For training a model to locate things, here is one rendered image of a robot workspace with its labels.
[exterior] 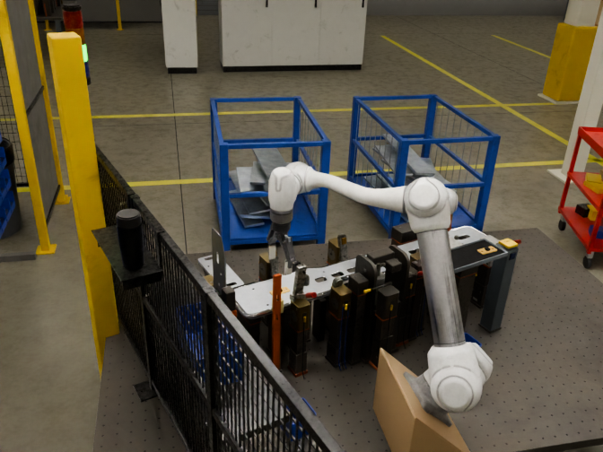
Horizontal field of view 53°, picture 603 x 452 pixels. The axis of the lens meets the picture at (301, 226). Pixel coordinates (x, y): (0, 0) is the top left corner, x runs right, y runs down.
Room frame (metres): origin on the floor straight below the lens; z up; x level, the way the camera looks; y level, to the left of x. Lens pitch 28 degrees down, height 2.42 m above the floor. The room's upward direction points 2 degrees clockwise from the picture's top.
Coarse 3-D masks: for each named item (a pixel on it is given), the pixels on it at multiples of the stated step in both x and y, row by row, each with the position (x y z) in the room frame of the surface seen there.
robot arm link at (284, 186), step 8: (280, 168) 2.12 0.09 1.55; (288, 168) 2.13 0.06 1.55; (272, 176) 2.09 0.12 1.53; (280, 176) 2.07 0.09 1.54; (288, 176) 2.08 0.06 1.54; (272, 184) 2.07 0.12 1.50; (280, 184) 2.06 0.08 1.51; (288, 184) 2.07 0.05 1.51; (296, 184) 2.12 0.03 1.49; (272, 192) 2.07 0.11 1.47; (280, 192) 2.06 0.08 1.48; (288, 192) 2.06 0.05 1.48; (296, 192) 2.11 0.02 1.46; (272, 200) 2.07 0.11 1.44; (280, 200) 2.06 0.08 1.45; (288, 200) 2.06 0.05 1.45; (272, 208) 2.08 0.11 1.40; (280, 208) 2.06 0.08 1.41; (288, 208) 2.07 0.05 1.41
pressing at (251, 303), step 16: (416, 240) 2.60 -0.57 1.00; (464, 240) 2.62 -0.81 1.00; (320, 272) 2.28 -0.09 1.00; (336, 272) 2.28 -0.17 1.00; (384, 272) 2.29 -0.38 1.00; (240, 288) 2.12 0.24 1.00; (256, 288) 2.13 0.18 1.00; (272, 288) 2.13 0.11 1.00; (288, 288) 2.14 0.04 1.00; (304, 288) 2.14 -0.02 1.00; (320, 288) 2.15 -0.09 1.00; (240, 304) 2.01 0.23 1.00; (256, 304) 2.01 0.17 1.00; (288, 304) 2.01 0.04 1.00
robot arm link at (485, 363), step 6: (474, 348) 1.66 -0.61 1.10; (480, 348) 1.67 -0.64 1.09; (480, 354) 1.64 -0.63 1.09; (486, 354) 1.70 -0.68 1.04; (480, 360) 1.62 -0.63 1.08; (486, 360) 1.63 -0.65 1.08; (480, 366) 1.61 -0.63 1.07; (486, 366) 1.61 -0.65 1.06; (492, 366) 1.63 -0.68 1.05; (426, 372) 1.67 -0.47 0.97; (480, 372) 1.58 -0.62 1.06; (486, 372) 1.60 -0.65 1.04; (426, 378) 1.64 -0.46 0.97; (486, 378) 1.61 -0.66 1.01
